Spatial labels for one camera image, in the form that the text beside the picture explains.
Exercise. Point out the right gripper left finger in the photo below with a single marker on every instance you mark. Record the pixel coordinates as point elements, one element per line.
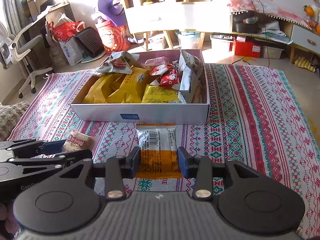
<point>73,197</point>

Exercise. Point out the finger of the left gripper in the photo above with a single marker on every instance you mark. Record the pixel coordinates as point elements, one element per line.
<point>34,170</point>
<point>28,148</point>

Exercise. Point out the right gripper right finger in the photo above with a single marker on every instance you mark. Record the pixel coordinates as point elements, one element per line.
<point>245,198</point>

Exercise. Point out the orange white snack packet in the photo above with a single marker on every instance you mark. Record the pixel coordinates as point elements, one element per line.
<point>158,151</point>

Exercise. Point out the large yellow pillow snack bag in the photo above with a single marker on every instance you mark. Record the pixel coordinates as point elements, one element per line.
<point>103,88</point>

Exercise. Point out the yellow logo snack bag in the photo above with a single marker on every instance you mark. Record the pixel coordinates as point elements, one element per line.
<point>132,87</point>

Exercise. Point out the white nut snack bag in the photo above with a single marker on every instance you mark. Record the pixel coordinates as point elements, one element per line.
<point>190,68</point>

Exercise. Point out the yellow snack packet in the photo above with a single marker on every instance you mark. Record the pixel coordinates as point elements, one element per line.
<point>155,94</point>

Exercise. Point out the red crinkled snack bag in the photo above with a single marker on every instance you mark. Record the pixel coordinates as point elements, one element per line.
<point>167,76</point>

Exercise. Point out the pink long snack packet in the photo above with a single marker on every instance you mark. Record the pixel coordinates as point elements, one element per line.
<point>156,61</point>

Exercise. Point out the white pecan kernel bag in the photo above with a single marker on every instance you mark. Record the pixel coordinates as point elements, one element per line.
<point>118,63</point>

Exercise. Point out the small brown cake packet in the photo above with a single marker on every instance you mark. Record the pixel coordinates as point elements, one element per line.
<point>77,141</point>

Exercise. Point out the patterned woven tablecloth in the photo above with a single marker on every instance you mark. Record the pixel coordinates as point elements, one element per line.
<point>254,117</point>

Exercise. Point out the white office chair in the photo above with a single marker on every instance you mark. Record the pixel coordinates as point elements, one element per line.
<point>17,55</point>

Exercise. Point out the pink cardboard box tray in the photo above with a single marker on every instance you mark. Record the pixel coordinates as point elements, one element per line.
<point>148,113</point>

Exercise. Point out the white paper shopping bag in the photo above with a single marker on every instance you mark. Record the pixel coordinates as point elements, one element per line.
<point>72,51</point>

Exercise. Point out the red plastic bag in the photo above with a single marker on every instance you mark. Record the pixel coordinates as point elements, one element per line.
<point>67,30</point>

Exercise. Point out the black space heater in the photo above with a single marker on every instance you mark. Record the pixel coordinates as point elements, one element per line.
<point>90,42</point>

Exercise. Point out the yellow bottle pack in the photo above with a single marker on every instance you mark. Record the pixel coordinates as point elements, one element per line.
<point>302,62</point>

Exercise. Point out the red cartoon bucket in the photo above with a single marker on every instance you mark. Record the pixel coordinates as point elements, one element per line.
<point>113,38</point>

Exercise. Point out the red box under console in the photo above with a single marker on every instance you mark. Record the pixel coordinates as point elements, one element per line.
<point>247,49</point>

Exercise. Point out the purple toy hat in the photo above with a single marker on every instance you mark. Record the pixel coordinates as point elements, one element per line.
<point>112,10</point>

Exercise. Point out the clear plastic storage bin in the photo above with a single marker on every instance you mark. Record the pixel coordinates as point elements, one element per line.
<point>188,39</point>

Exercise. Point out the low TV console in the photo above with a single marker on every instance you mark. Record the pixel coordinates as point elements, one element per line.
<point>286,32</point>

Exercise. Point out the orange fruit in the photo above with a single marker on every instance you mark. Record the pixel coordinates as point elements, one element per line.
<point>318,29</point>
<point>309,11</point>

